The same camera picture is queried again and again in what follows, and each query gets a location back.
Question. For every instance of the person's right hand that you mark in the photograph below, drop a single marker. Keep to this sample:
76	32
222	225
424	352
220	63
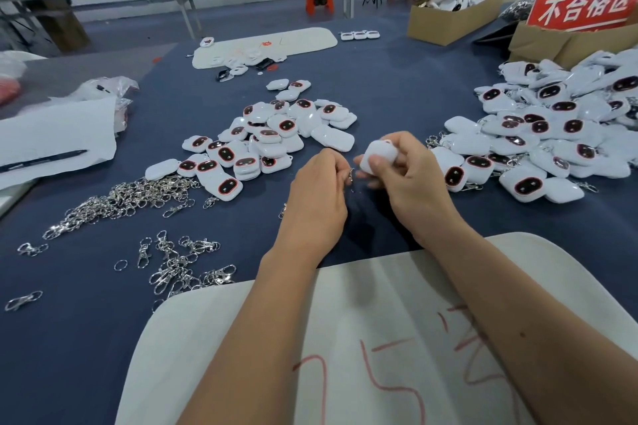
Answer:
419	189

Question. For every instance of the person's left hand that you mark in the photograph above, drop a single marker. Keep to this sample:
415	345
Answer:
314	206

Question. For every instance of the white tag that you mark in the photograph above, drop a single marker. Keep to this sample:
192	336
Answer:
377	153

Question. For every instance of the person's right forearm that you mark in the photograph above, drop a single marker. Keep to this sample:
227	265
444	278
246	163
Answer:
538	325

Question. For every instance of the person's left forearm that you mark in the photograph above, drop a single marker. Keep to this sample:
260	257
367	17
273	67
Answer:
249	345

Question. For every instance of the white foam board red marks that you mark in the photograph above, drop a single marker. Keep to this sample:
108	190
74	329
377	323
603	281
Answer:
399	320

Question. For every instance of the open cardboard box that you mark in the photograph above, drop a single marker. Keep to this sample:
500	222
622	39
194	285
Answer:
445	28

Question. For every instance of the long white foam board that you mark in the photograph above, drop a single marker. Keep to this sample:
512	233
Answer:
307	41

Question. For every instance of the flat brown cardboard box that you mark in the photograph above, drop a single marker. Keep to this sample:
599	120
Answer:
546	46

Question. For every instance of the red sign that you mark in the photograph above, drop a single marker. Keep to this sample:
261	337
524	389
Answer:
583	1

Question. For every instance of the white paper sheet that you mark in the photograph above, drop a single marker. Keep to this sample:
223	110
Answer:
55	131

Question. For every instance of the black pen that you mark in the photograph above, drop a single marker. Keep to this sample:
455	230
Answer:
42	161

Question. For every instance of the orange bag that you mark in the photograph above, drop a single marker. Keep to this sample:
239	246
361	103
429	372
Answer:
8	91

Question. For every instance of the white plastic bag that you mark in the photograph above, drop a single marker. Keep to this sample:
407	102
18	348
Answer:
18	61

